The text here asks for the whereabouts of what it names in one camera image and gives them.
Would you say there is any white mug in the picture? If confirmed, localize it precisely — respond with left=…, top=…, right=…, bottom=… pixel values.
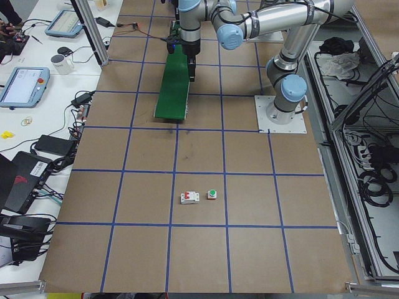
left=50, top=54, right=74, bottom=75

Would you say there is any green push button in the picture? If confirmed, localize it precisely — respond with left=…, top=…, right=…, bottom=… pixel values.
left=207, top=189, right=218, bottom=200

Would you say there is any aluminium frame post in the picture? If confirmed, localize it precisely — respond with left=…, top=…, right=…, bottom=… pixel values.
left=71, top=0, right=109, bottom=67

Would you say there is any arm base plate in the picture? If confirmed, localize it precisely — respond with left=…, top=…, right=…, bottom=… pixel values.
left=254, top=95, right=307, bottom=134
left=248, top=31, right=284, bottom=44

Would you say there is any black power adapter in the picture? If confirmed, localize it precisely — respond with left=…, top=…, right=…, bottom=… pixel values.
left=71, top=92, right=94, bottom=108

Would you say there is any white crumpled cloth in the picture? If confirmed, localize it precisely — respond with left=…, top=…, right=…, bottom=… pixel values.
left=320, top=53, right=360, bottom=80

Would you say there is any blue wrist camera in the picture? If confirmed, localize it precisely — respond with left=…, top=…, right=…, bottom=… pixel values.
left=165, top=36, right=181, bottom=54

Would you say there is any green conveyor belt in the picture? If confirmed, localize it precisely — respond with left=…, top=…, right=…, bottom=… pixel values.
left=154, top=21, right=190, bottom=120

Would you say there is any white red circuit breaker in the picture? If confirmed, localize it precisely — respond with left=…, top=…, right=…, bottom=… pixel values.
left=180, top=191, right=200, bottom=204

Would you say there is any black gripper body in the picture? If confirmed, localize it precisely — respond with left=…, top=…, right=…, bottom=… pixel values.
left=181, top=39, right=200, bottom=82

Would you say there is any teach pendant tablet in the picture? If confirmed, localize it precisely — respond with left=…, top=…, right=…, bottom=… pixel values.
left=1, top=67, right=50, bottom=109
left=45, top=9, right=83, bottom=38

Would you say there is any black computer mouse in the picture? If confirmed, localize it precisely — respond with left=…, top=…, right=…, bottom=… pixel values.
left=57, top=47, right=73, bottom=57

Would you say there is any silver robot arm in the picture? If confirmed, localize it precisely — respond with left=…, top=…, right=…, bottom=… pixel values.
left=177, top=0, right=354, bottom=125

